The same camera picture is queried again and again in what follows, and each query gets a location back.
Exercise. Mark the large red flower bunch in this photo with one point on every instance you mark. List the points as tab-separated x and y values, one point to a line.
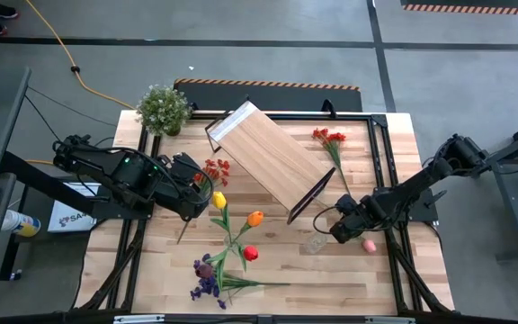
214	171

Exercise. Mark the dark grey metal stand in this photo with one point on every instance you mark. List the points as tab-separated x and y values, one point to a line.
514	207

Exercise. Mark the yellow artificial tulip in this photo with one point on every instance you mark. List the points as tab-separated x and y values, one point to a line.
219	200

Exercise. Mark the clear glass vase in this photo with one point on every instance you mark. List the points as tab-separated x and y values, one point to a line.
315	244
228	238

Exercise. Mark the potted green plant white flowers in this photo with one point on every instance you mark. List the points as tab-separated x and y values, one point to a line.
162	110

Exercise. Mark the small red flower bunch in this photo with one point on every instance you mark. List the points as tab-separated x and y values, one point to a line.
331	137

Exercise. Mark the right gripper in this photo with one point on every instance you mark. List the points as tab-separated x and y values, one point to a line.
353	218

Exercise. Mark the orange artificial tulip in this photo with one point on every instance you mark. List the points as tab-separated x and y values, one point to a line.
255	218

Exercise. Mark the wooden shelf black metal frame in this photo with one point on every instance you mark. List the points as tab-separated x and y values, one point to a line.
268	153

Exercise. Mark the purple artificial flower bunch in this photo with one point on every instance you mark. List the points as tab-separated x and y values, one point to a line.
206	285

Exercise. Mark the white yellow spray can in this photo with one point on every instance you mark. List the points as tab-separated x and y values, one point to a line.
20	222

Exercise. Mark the white cardboard box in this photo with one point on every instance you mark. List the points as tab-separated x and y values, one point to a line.
68	220

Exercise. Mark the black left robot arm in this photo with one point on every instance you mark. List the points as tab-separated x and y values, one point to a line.
97	164

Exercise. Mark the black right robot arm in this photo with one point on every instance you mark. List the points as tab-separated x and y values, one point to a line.
416	183

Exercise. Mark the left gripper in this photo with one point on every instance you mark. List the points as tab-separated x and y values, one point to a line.
187	193

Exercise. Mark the black mat striped edge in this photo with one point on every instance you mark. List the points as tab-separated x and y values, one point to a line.
268	96

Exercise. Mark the red artificial tulip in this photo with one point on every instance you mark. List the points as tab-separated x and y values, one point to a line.
250	253

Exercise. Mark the dark maroon artificial tulip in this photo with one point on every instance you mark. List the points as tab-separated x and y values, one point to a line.
203	270

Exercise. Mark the pink artificial tulip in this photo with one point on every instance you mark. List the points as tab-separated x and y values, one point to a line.
368	246

